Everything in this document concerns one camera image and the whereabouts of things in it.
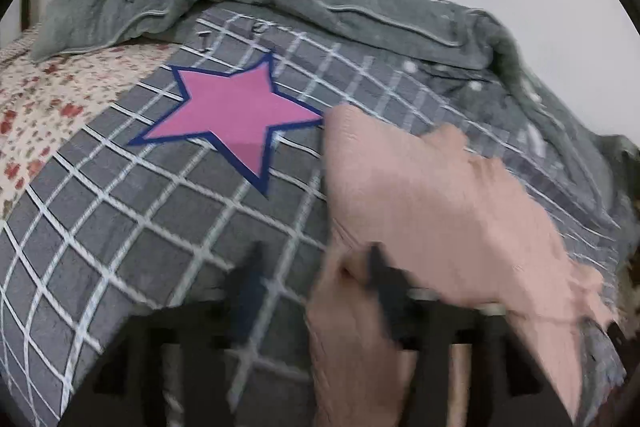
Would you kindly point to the grey checked blanket with stars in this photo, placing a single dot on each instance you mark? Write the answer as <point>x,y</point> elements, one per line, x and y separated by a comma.
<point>150,232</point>

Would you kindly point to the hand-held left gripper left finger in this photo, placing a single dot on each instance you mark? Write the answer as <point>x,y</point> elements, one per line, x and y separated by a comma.
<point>250,292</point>

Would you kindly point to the floral bed sheet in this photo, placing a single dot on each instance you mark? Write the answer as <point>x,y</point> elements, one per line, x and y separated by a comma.
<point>50,107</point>

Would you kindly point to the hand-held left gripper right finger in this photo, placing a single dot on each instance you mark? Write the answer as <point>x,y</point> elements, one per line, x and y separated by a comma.
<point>387,297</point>

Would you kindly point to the pink knit garment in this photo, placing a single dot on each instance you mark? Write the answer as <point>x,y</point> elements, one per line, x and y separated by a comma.
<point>425,187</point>

